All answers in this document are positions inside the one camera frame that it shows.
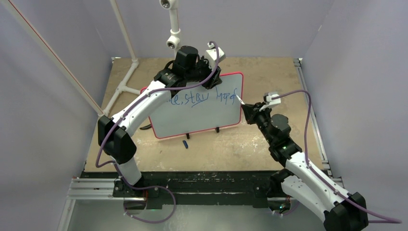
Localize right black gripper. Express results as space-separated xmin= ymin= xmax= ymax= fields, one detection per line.
xmin=242 ymin=102 xmax=275 ymax=145

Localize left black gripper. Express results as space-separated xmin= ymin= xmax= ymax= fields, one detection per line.
xmin=185 ymin=56 xmax=222 ymax=90

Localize white marker pen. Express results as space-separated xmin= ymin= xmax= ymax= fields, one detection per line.
xmin=235 ymin=95 xmax=245 ymax=105

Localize red framed whiteboard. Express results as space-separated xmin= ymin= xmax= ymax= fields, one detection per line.
xmin=142 ymin=72 xmax=244 ymax=139

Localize blue marker cap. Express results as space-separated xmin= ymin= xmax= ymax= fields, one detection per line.
xmin=182 ymin=140 xmax=188 ymax=149

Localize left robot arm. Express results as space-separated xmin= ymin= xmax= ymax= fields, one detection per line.
xmin=95 ymin=41 xmax=226 ymax=197

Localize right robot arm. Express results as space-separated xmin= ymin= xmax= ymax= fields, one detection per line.
xmin=241 ymin=103 xmax=369 ymax=231

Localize black whiteboard stand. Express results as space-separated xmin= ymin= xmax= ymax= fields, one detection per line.
xmin=185 ymin=127 xmax=220 ymax=140

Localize black pliers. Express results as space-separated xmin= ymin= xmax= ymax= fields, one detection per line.
xmin=139 ymin=124 xmax=152 ymax=130

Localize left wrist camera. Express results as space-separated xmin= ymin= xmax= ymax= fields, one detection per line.
xmin=204 ymin=42 xmax=226 ymax=69

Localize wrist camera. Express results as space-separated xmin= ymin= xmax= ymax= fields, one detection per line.
xmin=259 ymin=91 xmax=281 ymax=111
xmin=204 ymin=42 xmax=226 ymax=69

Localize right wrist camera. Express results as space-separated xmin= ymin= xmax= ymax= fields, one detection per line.
xmin=259 ymin=91 xmax=281 ymax=111

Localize white pvc pipe frame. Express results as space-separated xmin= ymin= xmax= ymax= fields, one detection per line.
xmin=0 ymin=0 xmax=181 ymax=116

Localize aluminium table frame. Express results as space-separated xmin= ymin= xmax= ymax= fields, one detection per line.
xmin=57 ymin=57 xmax=357 ymax=231

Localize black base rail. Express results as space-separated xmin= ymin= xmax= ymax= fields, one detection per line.
xmin=80 ymin=170 xmax=293 ymax=209

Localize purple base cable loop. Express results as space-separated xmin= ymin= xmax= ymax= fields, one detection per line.
xmin=123 ymin=185 xmax=177 ymax=224

